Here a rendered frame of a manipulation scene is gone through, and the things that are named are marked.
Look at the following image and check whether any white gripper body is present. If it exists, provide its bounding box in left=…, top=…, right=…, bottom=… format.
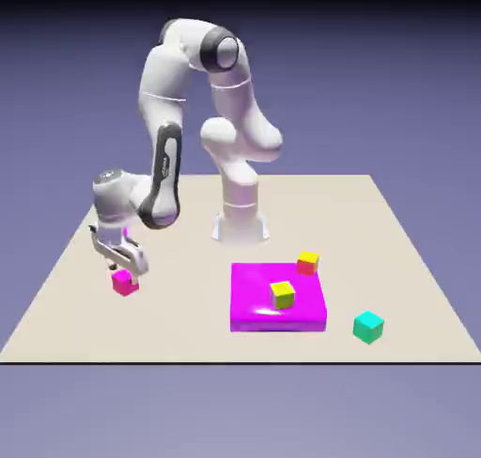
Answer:
left=92, top=237, right=149, bottom=276

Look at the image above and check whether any small pink cube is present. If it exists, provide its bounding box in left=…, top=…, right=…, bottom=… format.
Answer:
left=111, top=268, right=141, bottom=298

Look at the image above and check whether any small yellow-green cube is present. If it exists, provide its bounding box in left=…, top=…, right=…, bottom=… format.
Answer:
left=269, top=280, right=297, bottom=312

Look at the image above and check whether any small orange cube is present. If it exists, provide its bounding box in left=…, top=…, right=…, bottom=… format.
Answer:
left=295, top=250, right=321, bottom=278

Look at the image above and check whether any small teal cube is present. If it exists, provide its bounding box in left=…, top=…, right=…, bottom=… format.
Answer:
left=351, top=309, right=385, bottom=345

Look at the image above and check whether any large magenta box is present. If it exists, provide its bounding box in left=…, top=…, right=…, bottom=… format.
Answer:
left=229, top=261, right=327, bottom=334

